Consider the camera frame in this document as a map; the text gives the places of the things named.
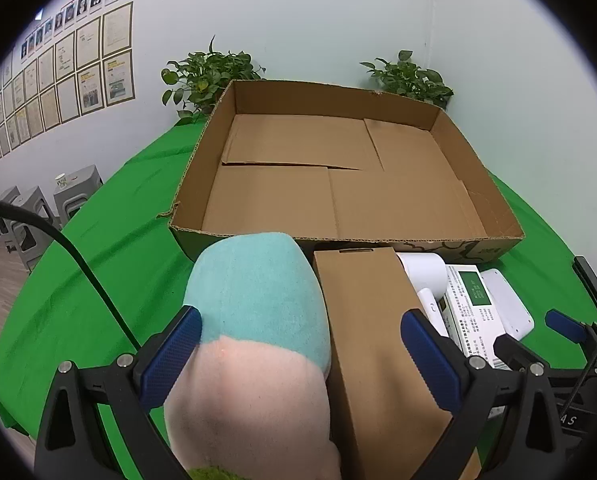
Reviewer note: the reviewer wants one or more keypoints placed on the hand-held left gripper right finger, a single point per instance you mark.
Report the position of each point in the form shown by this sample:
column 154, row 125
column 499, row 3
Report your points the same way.
column 431, row 365

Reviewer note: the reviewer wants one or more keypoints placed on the paper cup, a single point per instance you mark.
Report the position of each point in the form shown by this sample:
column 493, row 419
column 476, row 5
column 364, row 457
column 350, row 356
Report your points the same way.
column 61, row 180

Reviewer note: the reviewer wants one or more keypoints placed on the white hair dryer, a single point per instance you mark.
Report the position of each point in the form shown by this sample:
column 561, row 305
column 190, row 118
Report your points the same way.
column 426, row 270

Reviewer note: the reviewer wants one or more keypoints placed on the white box with green label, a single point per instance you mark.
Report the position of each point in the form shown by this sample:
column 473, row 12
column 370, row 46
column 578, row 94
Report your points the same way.
column 471, row 310

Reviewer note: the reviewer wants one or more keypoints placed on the bushy potted plant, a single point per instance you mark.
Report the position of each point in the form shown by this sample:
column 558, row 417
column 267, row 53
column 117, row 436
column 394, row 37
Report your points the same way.
column 208, row 75

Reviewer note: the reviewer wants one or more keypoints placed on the flat white device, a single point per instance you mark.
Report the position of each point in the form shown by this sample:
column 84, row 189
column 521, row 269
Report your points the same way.
column 508, row 305

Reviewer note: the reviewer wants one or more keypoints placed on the large cardboard box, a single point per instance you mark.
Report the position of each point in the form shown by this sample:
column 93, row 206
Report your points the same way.
column 288, row 195

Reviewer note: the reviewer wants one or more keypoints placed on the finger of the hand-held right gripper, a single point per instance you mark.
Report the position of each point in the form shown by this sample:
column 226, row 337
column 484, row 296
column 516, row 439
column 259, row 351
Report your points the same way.
column 565, row 325
column 590, row 282

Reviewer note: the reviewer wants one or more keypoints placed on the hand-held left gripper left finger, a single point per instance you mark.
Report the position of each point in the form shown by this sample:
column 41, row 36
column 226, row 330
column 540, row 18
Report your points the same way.
column 171, row 355

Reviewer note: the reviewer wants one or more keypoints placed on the grey plastic stool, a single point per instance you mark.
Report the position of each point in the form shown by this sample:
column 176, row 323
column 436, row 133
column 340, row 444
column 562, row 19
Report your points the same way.
column 6, row 200
column 78, row 192
column 31, row 220

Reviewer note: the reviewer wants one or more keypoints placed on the teal and pink plush toy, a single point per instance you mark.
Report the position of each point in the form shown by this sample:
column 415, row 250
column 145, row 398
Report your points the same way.
column 258, row 310

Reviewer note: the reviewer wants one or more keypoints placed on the wall of framed certificates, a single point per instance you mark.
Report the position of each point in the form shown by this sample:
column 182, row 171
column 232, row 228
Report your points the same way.
column 91, row 60

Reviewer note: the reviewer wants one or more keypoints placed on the long brown cardboard box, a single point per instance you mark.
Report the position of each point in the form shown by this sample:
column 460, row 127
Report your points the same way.
column 373, row 320

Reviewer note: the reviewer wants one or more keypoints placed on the small potted plant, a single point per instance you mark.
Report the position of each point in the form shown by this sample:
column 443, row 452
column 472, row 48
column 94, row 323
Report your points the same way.
column 408, row 80

